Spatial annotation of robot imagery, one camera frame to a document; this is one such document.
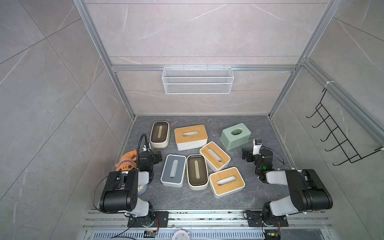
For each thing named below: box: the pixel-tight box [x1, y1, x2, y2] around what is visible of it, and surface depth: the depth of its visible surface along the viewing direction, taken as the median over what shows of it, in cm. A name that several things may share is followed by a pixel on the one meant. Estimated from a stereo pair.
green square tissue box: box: [219, 123, 252, 151], surface depth 100 cm
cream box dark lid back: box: [149, 120, 170, 149], surface depth 103 cm
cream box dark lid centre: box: [186, 154, 209, 191], surface depth 85 cm
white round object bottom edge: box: [171, 230, 190, 240], surface depth 69 cm
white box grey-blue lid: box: [160, 153, 187, 188], surface depth 87 cm
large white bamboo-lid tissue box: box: [174, 124, 208, 151], surface depth 99 cm
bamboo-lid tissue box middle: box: [199, 141, 231, 172], surface depth 94 cm
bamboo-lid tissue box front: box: [208, 167, 246, 199], surface depth 83 cm
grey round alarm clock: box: [137, 183, 148, 196], surface depth 82 cm
